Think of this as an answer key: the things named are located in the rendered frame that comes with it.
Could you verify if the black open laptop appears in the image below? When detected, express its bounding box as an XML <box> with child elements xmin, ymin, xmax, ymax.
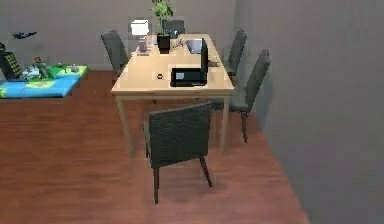
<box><xmin>169</xmin><ymin>37</ymin><xmax>210</xmax><ymax>88</ymax></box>

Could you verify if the light wooden dining table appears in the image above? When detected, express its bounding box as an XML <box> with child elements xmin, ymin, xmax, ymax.
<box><xmin>110</xmin><ymin>32</ymin><xmax>235</xmax><ymax>160</ymax></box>

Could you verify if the small dark wall decoration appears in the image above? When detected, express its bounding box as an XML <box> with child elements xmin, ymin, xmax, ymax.
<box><xmin>11</xmin><ymin>31</ymin><xmax>38</xmax><ymax>40</ymax></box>

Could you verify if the red and green toy plant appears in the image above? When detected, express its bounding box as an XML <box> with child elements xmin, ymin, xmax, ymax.
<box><xmin>33</xmin><ymin>56</ymin><xmax>52</xmax><ymax>80</ymax></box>

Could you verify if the small brown flat item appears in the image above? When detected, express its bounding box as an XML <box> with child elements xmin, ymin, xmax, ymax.
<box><xmin>207</xmin><ymin>55</ymin><xmax>222</xmax><ymax>68</ymax></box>

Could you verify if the black checkered box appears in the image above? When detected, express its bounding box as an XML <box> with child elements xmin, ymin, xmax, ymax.
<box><xmin>0</xmin><ymin>42</ymin><xmax>25</xmax><ymax>83</ymax></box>

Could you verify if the small reddish table item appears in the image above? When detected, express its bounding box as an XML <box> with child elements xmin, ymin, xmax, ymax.
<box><xmin>171</xmin><ymin>37</ymin><xmax>186</xmax><ymax>50</ymax></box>

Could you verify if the dark grey dining chair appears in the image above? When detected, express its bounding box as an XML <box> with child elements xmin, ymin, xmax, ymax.
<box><xmin>100</xmin><ymin>29</ymin><xmax>130</xmax><ymax>78</ymax></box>
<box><xmin>143</xmin><ymin>101</ymin><xmax>214</xmax><ymax>206</ymax></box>
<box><xmin>162</xmin><ymin>19</ymin><xmax>186</xmax><ymax>36</ymax></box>
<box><xmin>222</xmin><ymin>29</ymin><xmax>249</xmax><ymax>78</ymax></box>
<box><xmin>212</xmin><ymin>48</ymin><xmax>272</xmax><ymax>144</ymax></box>

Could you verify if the blue and green play mat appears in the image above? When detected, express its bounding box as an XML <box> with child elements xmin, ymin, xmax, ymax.
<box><xmin>0</xmin><ymin>64</ymin><xmax>90</xmax><ymax>100</ymax></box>

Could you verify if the green plant in black pot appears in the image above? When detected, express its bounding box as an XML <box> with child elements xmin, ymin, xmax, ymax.
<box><xmin>151</xmin><ymin>0</ymin><xmax>175</xmax><ymax>55</ymax></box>

